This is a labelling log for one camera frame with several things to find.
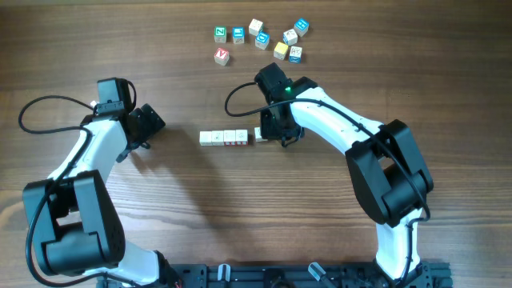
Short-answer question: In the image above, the green top wooden block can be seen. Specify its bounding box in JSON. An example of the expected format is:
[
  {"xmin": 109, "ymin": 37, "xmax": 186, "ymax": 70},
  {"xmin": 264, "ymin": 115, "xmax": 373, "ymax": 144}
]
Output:
[{"xmin": 214, "ymin": 26, "xmax": 227, "ymax": 43}]

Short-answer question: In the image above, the green F wooden block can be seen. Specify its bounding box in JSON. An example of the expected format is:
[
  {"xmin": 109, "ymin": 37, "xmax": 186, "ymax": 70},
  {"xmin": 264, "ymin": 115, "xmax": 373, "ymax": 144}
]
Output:
[{"xmin": 199, "ymin": 131, "xmax": 212, "ymax": 146}]

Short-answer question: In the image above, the red I block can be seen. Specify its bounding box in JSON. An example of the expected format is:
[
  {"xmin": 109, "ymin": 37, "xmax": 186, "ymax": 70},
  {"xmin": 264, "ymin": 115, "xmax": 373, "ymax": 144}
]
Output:
[
  {"xmin": 235, "ymin": 130, "xmax": 249, "ymax": 146},
  {"xmin": 223, "ymin": 130, "xmax": 236, "ymax": 146}
]

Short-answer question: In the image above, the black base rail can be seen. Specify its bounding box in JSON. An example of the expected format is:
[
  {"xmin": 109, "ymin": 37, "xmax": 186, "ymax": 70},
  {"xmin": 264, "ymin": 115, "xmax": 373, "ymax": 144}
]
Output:
[{"xmin": 95, "ymin": 262, "xmax": 454, "ymax": 288}]

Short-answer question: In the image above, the blue top block left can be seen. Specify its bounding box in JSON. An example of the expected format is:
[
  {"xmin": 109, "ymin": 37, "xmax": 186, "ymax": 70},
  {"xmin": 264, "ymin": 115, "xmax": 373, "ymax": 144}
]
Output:
[{"xmin": 232, "ymin": 26, "xmax": 245, "ymax": 44}]

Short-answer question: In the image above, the blue D wooden block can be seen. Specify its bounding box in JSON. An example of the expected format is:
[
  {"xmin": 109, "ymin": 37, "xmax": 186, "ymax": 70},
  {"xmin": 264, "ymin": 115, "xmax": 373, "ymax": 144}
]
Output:
[{"xmin": 255, "ymin": 32, "xmax": 270, "ymax": 50}]

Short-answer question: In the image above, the yellow top wooden block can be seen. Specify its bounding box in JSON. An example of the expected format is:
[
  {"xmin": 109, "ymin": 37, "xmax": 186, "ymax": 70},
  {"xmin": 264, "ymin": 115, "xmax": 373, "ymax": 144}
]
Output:
[{"xmin": 274, "ymin": 42, "xmax": 289, "ymax": 60}]

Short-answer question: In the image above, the red V wooden block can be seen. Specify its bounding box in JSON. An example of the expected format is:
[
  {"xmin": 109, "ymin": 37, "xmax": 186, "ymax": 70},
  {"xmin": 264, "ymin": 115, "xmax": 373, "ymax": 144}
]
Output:
[{"xmin": 214, "ymin": 48, "xmax": 230, "ymax": 66}]

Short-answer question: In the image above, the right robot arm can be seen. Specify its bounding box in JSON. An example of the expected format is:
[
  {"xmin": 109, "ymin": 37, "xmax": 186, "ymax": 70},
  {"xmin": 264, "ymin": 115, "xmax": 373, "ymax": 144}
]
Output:
[{"xmin": 254, "ymin": 63, "xmax": 434, "ymax": 286}]

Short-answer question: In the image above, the plain picture wooden block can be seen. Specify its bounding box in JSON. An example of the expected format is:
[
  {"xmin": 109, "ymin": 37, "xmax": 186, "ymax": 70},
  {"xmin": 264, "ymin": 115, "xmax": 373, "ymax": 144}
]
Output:
[{"xmin": 254, "ymin": 127, "xmax": 266, "ymax": 142}]

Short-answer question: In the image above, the blue top block right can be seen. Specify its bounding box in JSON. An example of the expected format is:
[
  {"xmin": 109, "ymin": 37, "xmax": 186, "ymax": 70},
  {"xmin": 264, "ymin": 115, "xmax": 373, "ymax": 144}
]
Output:
[{"xmin": 294, "ymin": 18, "xmax": 310, "ymax": 37}]

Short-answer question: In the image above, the blue X side block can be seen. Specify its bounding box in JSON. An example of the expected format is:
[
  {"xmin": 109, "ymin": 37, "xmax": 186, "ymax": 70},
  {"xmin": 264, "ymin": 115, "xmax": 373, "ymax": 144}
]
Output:
[{"xmin": 289, "ymin": 46, "xmax": 302, "ymax": 63}]

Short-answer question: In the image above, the green N wooden block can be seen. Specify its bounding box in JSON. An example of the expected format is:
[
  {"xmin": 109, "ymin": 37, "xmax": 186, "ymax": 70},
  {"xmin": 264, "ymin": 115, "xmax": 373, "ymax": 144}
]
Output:
[{"xmin": 211, "ymin": 130, "xmax": 225, "ymax": 146}]

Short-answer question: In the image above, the plain top wooden block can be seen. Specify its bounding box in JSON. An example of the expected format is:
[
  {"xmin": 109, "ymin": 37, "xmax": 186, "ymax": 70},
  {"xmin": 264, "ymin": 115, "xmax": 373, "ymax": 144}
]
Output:
[{"xmin": 249, "ymin": 18, "xmax": 263, "ymax": 36}]

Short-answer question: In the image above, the blue side picture block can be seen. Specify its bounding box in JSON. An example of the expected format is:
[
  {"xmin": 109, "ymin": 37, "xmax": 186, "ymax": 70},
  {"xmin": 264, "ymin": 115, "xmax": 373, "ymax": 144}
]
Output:
[{"xmin": 283, "ymin": 29, "xmax": 298, "ymax": 46}]

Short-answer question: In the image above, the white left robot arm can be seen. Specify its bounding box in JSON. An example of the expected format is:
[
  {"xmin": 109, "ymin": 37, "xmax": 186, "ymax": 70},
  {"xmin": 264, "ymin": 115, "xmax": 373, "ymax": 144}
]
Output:
[{"xmin": 22, "ymin": 78, "xmax": 182, "ymax": 287}]

